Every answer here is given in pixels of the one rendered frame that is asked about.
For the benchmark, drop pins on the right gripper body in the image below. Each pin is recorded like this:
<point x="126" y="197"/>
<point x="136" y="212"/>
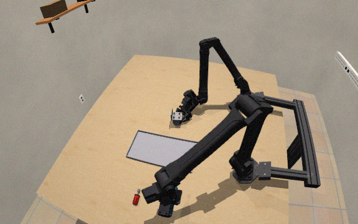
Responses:
<point x="185" y="111"/>

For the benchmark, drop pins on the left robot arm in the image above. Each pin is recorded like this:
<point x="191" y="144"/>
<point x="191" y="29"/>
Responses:
<point x="255" y="109"/>

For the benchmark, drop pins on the grey metal bracket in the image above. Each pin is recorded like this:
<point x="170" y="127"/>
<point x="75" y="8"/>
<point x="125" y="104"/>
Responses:
<point x="176" y="115"/>

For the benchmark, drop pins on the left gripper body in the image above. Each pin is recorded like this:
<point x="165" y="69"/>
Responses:
<point x="179" y="193"/>

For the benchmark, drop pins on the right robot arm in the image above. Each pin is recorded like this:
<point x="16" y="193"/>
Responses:
<point x="190" y="98"/>

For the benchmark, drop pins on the red-handled nut driver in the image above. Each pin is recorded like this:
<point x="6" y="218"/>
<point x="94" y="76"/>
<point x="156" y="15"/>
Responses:
<point x="136" y="198"/>

